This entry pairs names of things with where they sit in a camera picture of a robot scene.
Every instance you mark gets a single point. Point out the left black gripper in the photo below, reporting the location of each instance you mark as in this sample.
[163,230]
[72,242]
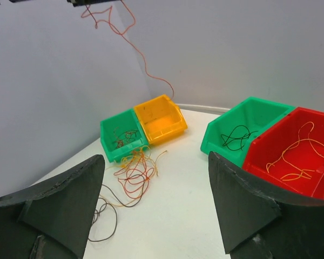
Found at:
[75,3]

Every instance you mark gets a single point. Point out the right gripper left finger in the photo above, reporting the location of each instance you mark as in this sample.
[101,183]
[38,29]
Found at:
[52,219]

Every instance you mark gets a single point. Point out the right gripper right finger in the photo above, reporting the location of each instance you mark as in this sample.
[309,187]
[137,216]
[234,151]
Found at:
[260,220]

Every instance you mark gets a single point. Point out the red plastic bin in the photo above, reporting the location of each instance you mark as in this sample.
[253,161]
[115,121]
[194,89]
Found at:
[290,154]

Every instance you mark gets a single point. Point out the right green plastic bin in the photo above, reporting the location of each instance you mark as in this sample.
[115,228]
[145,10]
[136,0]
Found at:
[232,133]

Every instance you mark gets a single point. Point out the green plastic bin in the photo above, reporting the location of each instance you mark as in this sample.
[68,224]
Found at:
[232,133]
[121,134]

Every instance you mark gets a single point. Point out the left green plastic bin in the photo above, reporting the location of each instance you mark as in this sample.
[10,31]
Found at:
[121,134]

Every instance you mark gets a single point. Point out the orange plastic bin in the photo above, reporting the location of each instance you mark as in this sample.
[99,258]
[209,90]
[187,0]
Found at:
[161,119]

